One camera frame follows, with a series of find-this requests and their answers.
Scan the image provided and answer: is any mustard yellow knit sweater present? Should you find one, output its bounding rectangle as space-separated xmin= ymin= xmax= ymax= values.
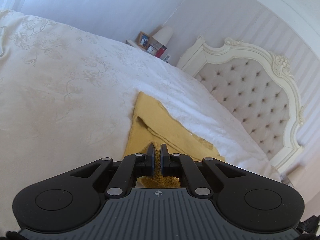
xmin=124 ymin=92 xmax=225 ymax=189

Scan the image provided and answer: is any white floral bedspread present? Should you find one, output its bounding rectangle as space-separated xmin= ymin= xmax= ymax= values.
xmin=1 ymin=9 xmax=280 ymax=234

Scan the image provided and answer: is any cream tufted headboard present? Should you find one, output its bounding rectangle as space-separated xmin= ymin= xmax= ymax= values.
xmin=177 ymin=36 xmax=305 ymax=173

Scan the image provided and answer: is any white table lamp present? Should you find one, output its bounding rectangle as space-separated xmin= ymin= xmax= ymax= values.
xmin=152 ymin=25 xmax=174 ymax=49

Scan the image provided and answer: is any white wall outlet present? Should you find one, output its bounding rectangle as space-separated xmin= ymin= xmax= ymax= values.
xmin=163 ymin=55 xmax=171 ymax=63

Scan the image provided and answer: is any small silver picture frame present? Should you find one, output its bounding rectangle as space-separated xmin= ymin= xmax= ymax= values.
xmin=146 ymin=45 xmax=158 ymax=56

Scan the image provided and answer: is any wooden picture frame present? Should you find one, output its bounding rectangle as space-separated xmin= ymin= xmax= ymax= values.
xmin=137 ymin=31 xmax=150 ymax=49

